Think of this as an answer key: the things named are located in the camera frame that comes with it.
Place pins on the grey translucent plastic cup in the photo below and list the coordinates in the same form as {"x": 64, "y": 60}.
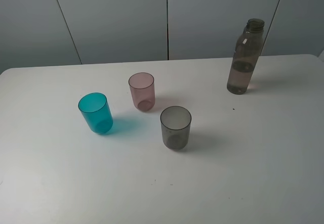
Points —
{"x": 175, "y": 127}

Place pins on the pink translucent plastic cup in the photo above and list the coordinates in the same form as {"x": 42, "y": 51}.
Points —
{"x": 142, "y": 91}

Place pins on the smoky brown water bottle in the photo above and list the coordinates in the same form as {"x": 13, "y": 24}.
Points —
{"x": 247, "y": 51}

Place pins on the teal plastic cup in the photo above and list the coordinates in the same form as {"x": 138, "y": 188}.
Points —
{"x": 95, "y": 110}

